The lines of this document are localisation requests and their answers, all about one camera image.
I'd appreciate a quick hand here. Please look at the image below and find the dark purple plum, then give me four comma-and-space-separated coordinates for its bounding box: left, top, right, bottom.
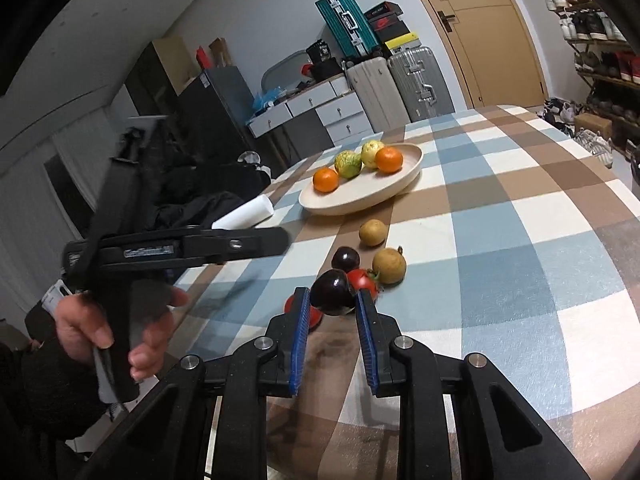
331, 246, 360, 273
310, 269, 356, 316

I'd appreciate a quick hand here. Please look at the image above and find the brown round longan fruit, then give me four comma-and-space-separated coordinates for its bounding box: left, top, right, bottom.
358, 219, 388, 247

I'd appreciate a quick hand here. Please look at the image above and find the orange tangerine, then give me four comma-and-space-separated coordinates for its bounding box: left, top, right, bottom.
312, 167, 340, 194
375, 146, 404, 174

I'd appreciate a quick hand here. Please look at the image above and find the green-yellow guava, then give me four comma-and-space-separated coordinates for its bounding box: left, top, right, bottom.
334, 151, 362, 180

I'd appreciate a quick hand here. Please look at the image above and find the yellow-green guava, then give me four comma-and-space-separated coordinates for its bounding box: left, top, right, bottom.
360, 139, 385, 170

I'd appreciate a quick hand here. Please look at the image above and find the person's left hand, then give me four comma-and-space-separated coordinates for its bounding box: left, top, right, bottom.
53, 286, 190, 382

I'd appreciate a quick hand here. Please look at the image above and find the red tomato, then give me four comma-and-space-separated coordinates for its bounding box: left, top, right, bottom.
347, 269, 378, 301
283, 295, 323, 330

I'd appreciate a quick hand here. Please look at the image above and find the white rolled towel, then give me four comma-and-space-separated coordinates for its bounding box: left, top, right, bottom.
210, 195, 274, 230

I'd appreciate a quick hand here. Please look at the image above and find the pile of dark clothes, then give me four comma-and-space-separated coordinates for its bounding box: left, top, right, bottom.
137, 122, 271, 231

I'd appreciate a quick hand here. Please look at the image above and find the black refrigerator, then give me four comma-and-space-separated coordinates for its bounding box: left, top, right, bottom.
178, 66, 285, 177

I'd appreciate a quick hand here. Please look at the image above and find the cream round plate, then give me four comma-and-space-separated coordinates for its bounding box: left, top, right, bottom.
298, 143, 423, 216

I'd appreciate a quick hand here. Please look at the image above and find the plaid tablecloth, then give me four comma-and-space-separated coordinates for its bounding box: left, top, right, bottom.
169, 106, 639, 479

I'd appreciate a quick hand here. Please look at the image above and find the white drawer desk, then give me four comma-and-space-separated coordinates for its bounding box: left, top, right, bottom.
248, 75, 373, 145

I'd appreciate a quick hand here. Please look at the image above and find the beige upright suitcase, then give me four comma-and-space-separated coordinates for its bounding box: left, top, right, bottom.
346, 58, 410, 132

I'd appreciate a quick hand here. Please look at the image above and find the teal hard suitcase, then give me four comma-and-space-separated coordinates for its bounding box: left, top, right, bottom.
314, 0, 380, 58

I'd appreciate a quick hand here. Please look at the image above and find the grey aluminium suitcase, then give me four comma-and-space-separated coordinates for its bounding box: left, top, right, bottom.
387, 47, 454, 122

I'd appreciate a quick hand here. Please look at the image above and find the stack of shoe boxes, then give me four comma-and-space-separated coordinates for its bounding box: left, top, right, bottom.
364, 1, 421, 53

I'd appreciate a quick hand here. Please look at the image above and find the cardboard box on floor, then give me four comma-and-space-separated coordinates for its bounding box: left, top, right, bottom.
575, 113, 613, 140

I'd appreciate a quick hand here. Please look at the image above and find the wooden door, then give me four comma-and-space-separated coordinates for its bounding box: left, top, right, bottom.
421, 0, 547, 107

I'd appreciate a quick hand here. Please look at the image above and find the wooden shoe rack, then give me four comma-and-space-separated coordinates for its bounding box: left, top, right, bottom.
559, 0, 639, 157

